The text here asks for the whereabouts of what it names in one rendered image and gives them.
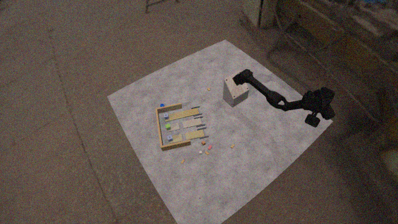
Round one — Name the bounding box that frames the orange strip with green lines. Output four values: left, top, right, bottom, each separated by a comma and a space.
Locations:
183, 108, 199, 118

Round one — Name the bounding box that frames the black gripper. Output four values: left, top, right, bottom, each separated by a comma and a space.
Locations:
305, 87, 335, 127

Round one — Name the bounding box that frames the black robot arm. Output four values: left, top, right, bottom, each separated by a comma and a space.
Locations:
233, 69, 335, 120

